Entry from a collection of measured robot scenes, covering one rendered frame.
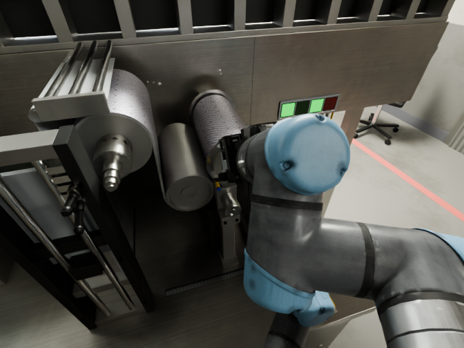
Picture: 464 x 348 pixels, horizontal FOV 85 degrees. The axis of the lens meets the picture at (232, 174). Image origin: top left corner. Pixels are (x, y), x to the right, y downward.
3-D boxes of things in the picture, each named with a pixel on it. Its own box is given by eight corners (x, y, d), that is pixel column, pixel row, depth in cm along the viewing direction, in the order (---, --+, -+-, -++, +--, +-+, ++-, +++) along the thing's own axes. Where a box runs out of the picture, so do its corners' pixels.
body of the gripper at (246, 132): (254, 134, 49) (279, 122, 38) (262, 177, 50) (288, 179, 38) (216, 141, 48) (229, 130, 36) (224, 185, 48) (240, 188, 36)
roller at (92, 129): (89, 180, 52) (59, 121, 43) (100, 123, 71) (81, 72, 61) (158, 168, 55) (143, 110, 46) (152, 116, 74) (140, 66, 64)
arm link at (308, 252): (360, 333, 22) (373, 210, 23) (235, 311, 24) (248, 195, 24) (335, 294, 30) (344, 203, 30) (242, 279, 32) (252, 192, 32)
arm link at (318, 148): (271, 199, 21) (282, 99, 21) (239, 190, 32) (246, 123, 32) (353, 207, 23) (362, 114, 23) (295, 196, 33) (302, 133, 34)
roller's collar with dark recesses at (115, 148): (99, 182, 46) (86, 155, 42) (103, 163, 51) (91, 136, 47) (136, 176, 48) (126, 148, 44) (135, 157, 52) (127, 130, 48)
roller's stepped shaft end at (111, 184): (103, 197, 41) (97, 183, 39) (106, 174, 46) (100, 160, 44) (123, 193, 42) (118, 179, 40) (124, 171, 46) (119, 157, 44)
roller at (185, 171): (170, 215, 65) (161, 181, 57) (161, 157, 83) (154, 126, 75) (215, 206, 67) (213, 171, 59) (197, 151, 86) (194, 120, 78)
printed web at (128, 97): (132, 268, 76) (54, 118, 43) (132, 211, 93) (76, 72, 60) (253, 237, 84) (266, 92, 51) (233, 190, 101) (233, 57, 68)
